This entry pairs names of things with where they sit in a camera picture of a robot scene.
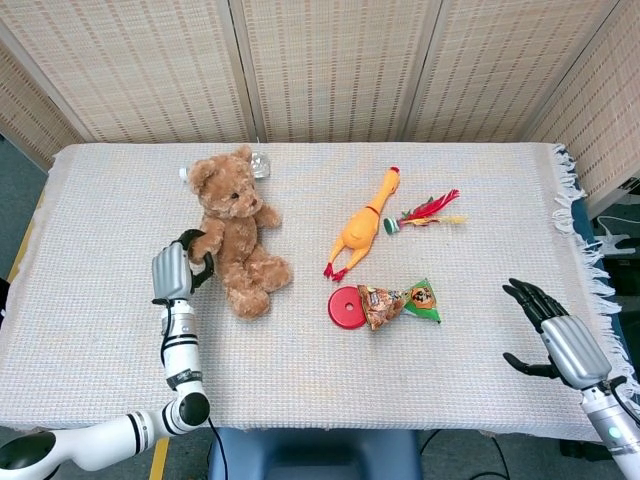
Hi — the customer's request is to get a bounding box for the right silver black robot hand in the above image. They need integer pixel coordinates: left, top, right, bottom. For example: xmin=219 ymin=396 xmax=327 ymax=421
xmin=501 ymin=278 xmax=613 ymax=391

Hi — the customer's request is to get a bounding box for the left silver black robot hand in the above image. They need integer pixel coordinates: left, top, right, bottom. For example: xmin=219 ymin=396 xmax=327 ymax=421
xmin=151 ymin=228 xmax=216 ymax=307

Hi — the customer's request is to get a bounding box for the brown teddy bear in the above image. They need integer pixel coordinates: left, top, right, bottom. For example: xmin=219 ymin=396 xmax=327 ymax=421
xmin=186 ymin=145 xmax=294 ymax=320

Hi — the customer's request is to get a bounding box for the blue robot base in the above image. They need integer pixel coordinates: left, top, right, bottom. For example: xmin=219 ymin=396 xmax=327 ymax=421
xmin=207 ymin=428 xmax=424 ymax=480

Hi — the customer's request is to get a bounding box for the yellow rubber chicken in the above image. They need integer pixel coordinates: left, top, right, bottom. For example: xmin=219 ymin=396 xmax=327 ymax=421
xmin=323 ymin=166 xmax=402 ymax=282

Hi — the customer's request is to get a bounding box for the white metal stand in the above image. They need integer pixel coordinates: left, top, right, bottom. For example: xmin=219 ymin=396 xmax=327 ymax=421
xmin=589 ymin=215 xmax=640 ymax=257

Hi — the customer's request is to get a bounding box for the clear plastic bottle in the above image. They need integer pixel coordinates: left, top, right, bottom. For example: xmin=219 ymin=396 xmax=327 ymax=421
xmin=178 ymin=152 xmax=272 ymax=184

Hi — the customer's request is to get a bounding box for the green orange snack bag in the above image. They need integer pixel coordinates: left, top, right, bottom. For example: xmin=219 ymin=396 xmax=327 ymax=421
xmin=357 ymin=277 xmax=443 ymax=332

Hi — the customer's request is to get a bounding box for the white woven tablecloth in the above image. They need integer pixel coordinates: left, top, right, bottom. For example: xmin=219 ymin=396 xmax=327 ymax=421
xmin=0 ymin=142 xmax=640 ymax=443

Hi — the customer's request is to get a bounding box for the red plastic disc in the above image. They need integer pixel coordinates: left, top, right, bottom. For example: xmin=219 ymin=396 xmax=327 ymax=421
xmin=327 ymin=284 xmax=372 ymax=330

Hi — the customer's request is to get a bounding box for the red feather shuttlecock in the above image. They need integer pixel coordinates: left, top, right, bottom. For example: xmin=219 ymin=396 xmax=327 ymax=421
xmin=383 ymin=188 xmax=468 ymax=235

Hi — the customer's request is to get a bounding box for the beige woven folding screen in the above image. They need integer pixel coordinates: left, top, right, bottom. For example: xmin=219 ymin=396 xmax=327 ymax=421
xmin=0 ymin=0 xmax=640 ymax=219

